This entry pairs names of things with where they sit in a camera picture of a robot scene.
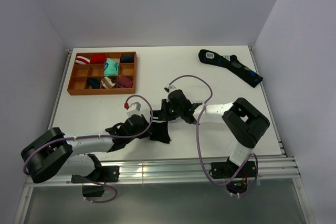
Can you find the dark teal rolled sock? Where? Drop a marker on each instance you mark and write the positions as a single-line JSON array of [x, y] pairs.
[[94, 83]]

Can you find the orange compartment tray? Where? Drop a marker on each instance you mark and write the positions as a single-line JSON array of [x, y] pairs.
[[98, 73]]

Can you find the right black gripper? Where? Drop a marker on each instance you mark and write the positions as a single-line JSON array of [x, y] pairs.
[[164, 114]]

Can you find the dark navy rolled sock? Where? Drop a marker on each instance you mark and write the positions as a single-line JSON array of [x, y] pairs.
[[127, 58]]

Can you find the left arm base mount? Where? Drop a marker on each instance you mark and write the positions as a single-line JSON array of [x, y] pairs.
[[96, 184]]

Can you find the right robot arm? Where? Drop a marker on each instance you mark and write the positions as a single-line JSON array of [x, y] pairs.
[[246, 123]]

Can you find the red white striped rolled sock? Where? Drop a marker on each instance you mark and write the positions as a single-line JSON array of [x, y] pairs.
[[81, 60]]

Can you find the beige brown rolled sock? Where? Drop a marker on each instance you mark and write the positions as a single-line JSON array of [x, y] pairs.
[[109, 82]]

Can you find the black blue patterned sock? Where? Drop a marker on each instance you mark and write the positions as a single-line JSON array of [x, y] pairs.
[[231, 63]]

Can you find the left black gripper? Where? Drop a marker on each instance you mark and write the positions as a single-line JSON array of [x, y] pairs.
[[145, 125]]

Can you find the black white-striped sock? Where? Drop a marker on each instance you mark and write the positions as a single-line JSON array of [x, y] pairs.
[[159, 132]]

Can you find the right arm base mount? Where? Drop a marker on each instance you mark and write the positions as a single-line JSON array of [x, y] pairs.
[[221, 170]]

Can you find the maroon purple rolled sock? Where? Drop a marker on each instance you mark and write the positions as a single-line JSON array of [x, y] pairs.
[[124, 82]]

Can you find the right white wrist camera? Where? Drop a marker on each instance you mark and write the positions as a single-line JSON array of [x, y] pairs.
[[170, 88]]

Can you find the aluminium front rail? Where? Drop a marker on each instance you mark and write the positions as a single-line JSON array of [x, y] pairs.
[[189, 170]]

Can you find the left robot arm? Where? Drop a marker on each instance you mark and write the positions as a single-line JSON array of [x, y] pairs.
[[55, 153]]

